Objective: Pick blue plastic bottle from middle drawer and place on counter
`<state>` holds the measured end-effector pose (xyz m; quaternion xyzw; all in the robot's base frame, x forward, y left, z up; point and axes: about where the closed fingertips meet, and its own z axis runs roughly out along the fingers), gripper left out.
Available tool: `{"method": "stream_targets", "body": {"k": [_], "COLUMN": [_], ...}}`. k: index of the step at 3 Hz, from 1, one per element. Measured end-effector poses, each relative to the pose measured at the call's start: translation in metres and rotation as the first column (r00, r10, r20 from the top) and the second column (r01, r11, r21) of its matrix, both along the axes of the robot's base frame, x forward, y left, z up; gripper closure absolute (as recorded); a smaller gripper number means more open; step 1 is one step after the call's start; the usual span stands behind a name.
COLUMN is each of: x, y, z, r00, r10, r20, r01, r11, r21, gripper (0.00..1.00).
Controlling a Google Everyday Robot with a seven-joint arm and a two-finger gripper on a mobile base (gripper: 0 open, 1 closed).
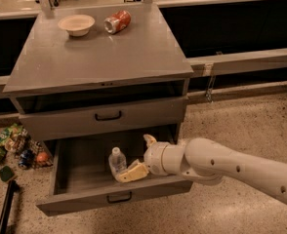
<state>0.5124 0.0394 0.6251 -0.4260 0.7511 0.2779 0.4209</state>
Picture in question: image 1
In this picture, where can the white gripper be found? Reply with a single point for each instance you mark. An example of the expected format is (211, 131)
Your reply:
(153, 158)

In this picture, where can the clear plastic water bottle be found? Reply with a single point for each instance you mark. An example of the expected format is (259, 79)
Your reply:
(117, 162)

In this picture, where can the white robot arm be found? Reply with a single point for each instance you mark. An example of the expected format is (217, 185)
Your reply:
(205, 161)

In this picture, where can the open lower grey drawer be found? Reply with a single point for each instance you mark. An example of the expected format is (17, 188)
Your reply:
(81, 176)

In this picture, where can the grey drawer cabinet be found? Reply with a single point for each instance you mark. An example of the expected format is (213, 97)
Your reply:
(58, 72)

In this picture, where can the upper grey drawer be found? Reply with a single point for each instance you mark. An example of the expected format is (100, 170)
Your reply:
(109, 118)

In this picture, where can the orange fruit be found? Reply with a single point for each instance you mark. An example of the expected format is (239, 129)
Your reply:
(42, 158)

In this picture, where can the blue soda can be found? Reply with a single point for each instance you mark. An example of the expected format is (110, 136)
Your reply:
(26, 159)

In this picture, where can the black stand leg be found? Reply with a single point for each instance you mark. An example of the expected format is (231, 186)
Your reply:
(11, 189)

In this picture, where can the orange soda can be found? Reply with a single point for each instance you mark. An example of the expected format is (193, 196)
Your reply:
(117, 22)

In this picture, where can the green sponge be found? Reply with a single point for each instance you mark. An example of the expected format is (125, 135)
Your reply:
(7, 174)

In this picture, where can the white paper bowl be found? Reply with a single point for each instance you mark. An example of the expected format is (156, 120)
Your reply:
(76, 25)

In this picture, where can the green snack bag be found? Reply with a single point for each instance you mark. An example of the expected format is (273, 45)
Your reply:
(8, 138)

